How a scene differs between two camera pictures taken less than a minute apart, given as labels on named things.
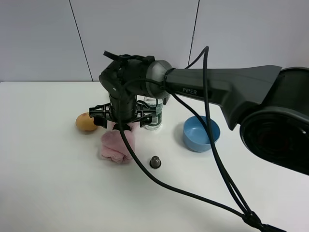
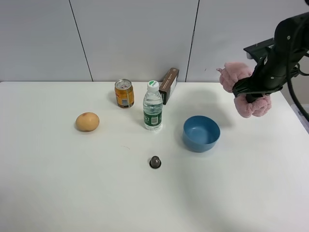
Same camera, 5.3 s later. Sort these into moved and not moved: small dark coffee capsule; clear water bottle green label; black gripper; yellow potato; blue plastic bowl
Moved: black gripper
Not moved: blue plastic bowl; clear water bottle green label; small dark coffee capsule; yellow potato
